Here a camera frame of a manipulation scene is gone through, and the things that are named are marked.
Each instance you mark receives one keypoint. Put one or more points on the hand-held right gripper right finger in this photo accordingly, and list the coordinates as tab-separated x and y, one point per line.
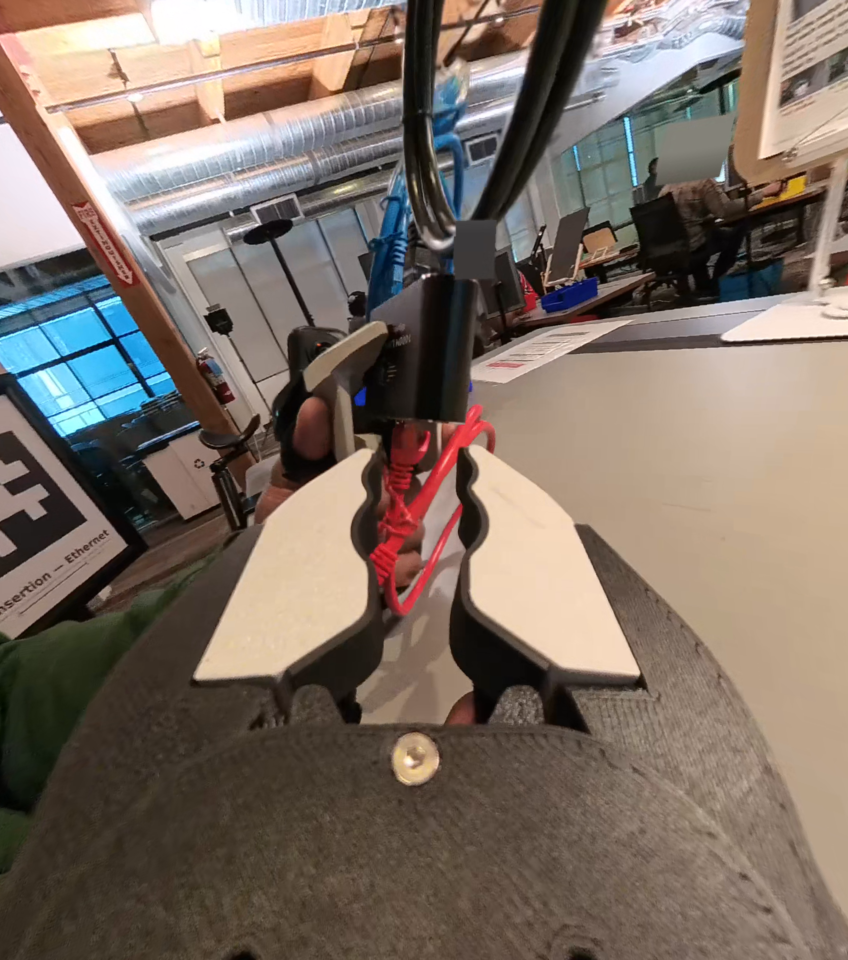
552	593

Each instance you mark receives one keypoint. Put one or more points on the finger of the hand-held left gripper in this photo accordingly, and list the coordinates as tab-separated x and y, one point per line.
346	360

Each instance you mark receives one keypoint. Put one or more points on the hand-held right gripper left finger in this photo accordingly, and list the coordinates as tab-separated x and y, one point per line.
289	593

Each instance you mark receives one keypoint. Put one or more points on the black ethernet adapter hub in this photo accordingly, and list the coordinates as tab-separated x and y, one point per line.
432	353

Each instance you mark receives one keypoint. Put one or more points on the person's left forearm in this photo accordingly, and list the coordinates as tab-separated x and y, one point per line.
64	675

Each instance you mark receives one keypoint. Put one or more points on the person's left hand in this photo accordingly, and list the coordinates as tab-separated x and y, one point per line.
309	443

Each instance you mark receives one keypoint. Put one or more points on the red fire extinguisher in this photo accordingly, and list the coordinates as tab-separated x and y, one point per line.
214	378

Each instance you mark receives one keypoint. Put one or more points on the black stool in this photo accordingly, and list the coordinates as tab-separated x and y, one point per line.
229	443

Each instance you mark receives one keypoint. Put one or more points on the black disc lamp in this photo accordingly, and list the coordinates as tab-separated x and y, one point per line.
267	231

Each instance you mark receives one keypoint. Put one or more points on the printed paper sheet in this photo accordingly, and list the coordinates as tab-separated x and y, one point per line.
544	350

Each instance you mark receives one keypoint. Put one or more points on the framed printed tag board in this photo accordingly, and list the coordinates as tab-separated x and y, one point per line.
4	510

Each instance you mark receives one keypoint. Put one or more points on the instruction sheet on stand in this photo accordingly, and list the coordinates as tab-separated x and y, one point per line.
829	60

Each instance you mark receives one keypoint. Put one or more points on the silver air duct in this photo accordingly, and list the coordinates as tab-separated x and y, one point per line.
244	150

